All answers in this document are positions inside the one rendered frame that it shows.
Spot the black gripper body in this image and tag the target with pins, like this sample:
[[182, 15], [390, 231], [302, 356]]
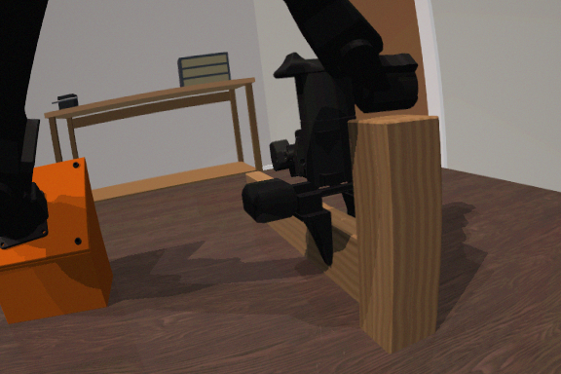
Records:
[[328, 162]]

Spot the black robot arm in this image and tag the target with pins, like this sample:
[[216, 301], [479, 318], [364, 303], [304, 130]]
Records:
[[349, 71]]

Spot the wooden bed post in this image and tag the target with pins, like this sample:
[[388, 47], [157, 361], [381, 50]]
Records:
[[396, 163]]

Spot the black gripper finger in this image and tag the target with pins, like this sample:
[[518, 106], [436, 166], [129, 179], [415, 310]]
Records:
[[350, 203], [319, 225]]

